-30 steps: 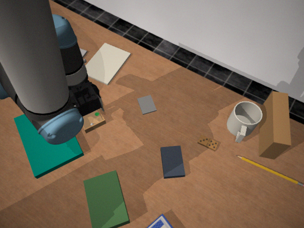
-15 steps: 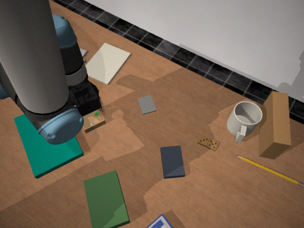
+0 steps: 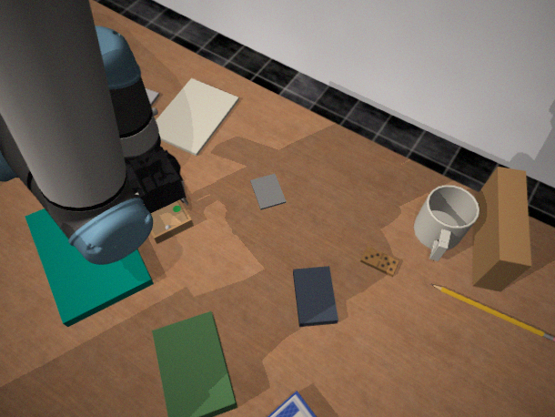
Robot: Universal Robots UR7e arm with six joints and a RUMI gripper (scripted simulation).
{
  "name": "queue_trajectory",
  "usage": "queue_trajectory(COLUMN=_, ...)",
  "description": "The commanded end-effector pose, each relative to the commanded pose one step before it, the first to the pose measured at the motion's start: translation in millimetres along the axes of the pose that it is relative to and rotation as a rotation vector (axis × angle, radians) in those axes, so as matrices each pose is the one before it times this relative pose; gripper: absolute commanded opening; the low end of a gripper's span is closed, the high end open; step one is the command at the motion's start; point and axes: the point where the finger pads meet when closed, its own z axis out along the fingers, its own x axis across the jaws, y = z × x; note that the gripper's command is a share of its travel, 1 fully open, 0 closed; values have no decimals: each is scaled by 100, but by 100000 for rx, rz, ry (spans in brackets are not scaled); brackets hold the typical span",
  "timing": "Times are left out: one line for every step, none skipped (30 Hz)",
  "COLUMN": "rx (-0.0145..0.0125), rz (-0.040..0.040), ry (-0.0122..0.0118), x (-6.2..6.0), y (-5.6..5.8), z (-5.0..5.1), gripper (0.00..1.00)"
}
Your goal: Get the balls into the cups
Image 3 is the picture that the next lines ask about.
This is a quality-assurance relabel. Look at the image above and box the yellow pencil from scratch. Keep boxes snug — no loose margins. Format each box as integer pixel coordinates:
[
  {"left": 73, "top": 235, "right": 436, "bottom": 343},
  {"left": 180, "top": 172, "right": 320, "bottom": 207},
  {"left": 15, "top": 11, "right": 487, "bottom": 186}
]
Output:
[{"left": 431, "top": 284, "right": 555, "bottom": 341}]

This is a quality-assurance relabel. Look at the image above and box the wooden ball-in-hole puzzle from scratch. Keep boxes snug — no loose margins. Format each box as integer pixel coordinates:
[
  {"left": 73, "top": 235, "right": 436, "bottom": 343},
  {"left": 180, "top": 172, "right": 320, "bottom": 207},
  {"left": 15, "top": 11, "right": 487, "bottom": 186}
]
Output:
[{"left": 151, "top": 200, "right": 194, "bottom": 244}]

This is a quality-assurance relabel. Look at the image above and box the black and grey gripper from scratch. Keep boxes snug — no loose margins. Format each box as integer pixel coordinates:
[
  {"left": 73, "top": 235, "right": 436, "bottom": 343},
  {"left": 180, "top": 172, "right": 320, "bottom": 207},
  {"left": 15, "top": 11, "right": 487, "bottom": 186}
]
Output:
[{"left": 124, "top": 133, "right": 188, "bottom": 213}]

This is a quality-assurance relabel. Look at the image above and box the wooden domino tile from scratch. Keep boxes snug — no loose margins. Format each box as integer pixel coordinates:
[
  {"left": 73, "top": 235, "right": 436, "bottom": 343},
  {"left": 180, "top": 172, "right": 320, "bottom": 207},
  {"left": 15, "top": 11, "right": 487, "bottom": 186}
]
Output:
[{"left": 360, "top": 247, "right": 399, "bottom": 277}]

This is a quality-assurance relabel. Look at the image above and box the grey mug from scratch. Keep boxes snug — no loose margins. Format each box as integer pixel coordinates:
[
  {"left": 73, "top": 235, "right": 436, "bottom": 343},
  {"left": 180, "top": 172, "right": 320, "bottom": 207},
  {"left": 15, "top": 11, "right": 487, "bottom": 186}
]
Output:
[{"left": 414, "top": 185, "right": 479, "bottom": 261}]

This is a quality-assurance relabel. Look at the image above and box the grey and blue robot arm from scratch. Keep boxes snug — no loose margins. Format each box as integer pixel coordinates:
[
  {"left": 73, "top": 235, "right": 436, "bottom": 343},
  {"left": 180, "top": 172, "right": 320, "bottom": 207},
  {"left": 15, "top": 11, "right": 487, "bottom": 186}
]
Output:
[{"left": 0, "top": 0, "right": 159, "bottom": 265}]

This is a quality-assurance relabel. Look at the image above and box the brown rectangular box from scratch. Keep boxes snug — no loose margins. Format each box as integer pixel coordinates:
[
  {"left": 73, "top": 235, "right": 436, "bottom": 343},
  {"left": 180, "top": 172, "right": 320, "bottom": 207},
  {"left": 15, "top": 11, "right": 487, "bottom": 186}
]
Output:
[{"left": 472, "top": 167, "right": 531, "bottom": 291}]

